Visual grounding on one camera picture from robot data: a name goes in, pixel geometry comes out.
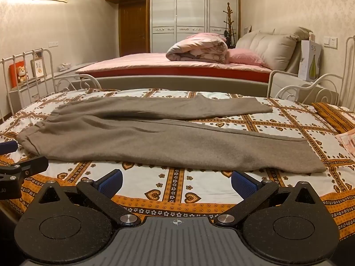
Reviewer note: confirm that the white box with bottle print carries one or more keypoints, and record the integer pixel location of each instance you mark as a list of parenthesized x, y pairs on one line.
[(307, 61)]

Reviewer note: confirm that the low white cabinet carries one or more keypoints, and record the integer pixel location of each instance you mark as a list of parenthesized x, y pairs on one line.
[(36, 94)]

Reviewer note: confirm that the beige padded headboard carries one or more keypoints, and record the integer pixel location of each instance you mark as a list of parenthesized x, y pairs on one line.
[(269, 47)]

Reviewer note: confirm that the plush toy in orange box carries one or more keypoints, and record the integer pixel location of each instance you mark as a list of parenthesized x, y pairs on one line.
[(12, 74)]

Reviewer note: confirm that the white wardrobe with wooden top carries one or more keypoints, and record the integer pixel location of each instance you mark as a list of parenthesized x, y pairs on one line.
[(191, 19)]

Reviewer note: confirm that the grey-brown pants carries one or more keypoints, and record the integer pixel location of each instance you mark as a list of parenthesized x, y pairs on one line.
[(166, 144)]

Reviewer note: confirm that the orange patterned bedsheet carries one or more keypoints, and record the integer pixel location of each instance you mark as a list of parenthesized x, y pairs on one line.
[(194, 183)]

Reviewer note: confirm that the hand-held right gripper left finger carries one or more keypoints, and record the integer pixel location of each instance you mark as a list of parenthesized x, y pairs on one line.
[(112, 183)]

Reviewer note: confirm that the double bed with pink sheet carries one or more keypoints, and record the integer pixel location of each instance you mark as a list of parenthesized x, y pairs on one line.
[(138, 61)]

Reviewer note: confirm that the wooden coat rack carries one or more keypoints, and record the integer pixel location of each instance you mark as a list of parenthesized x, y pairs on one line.
[(228, 13)]

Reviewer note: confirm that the wooden picture frame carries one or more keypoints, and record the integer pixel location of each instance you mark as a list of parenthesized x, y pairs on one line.
[(38, 67)]

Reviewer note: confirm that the wall switch plate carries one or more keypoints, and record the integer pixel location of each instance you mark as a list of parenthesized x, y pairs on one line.
[(53, 44)]

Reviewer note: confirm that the white metal bed frame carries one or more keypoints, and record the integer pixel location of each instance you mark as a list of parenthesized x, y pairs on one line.
[(329, 88)]

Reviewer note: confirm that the wall socket plate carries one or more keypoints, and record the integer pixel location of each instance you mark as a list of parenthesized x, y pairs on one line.
[(330, 41)]

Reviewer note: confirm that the pink pillow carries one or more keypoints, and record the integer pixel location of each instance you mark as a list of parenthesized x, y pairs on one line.
[(244, 56)]

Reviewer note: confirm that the folded pink quilt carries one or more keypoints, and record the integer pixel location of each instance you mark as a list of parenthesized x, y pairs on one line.
[(199, 48)]

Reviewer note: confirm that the pink printed cloth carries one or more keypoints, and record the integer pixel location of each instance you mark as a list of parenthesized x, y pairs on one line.
[(348, 141)]

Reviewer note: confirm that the brown wooden door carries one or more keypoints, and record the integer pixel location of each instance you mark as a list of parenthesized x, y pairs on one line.
[(133, 27)]

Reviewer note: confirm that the teddy bear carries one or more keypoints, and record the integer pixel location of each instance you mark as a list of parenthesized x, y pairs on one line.
[(21, 74)]

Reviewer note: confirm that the orange patterned pillow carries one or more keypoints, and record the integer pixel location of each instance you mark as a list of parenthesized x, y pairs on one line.
[(332, 116)]

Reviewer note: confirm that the white nightstand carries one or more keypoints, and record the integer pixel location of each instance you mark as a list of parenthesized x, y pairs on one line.
[(294, 84)]

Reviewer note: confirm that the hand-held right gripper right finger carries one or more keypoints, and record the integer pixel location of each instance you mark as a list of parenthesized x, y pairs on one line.
[(244, 185)]

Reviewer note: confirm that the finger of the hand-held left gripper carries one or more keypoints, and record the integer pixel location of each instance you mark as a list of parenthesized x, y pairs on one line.
[(30, 166), (8, 147)]

